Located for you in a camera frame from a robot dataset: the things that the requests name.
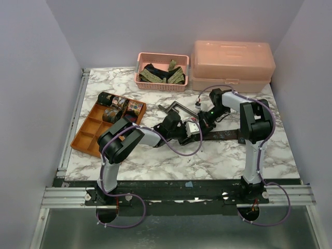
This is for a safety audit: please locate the olive green patterned tie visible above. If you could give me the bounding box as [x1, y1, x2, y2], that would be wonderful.
[139, 60, 186, 85]

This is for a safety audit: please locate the colourful patterned rolled tie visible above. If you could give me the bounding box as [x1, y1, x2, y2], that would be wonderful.
[128, 100, 144, 116]

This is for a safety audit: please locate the dark green rolled tie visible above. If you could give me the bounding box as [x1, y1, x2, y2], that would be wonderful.
[97, 92, 114, 107]

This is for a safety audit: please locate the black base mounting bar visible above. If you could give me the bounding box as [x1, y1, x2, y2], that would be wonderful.
[53, 178, 270, 217]

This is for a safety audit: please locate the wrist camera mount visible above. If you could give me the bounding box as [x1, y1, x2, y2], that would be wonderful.
[185, 121, 200, 137]
[195, 100, 208, 112]

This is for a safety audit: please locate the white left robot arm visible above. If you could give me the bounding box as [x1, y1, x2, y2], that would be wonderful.
[97, 113, 203, 205]

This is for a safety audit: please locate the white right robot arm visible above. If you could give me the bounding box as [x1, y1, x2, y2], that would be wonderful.
[198, 88, 275, 203]

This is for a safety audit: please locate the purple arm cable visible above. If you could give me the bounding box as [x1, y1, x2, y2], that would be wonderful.
[197, 85, 293, 227]
[97, 121, 203, 229]

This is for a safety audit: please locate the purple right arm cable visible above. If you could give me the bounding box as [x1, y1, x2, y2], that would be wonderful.
[197, 85, 293, 227]

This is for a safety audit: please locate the orange wooden divided tray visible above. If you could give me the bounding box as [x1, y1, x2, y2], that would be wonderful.
[71, 96, 146, 158]

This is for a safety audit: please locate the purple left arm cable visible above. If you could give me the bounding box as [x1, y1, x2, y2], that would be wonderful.
[97, 121, 203, 229]

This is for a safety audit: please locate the pink plastic basket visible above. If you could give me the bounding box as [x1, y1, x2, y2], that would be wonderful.
[134, 52, 189, 92]

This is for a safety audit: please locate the grey floral rolled tie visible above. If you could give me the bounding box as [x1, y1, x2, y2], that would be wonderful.
[111, 96, 129, 109]

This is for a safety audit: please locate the dark metal crank handle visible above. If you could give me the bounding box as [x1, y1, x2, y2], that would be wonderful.
[158, 101, 199, 119]

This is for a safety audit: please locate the black tie in basket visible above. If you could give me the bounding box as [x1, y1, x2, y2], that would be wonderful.
[141, 63, 188, 86]

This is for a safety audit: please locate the gold floral rolled tie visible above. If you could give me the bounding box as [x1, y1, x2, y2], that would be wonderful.
[102, 107, 123, 123]

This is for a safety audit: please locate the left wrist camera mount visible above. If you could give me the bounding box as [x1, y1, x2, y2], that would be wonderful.
[185, 121, 200, 137]

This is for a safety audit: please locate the dark brown blue floral tie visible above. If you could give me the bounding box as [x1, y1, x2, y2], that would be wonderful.
[203, 129, 245, 144]

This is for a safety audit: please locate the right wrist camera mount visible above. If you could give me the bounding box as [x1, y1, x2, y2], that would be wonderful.
[195, 100, 208, 112]

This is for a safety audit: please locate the pink plastic storage box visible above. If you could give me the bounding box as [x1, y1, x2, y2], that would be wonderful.
[190, 40, 276, 93]

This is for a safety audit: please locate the navy maroon striped rolled tie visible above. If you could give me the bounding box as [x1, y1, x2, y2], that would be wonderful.
[124, 113, 138, 123]

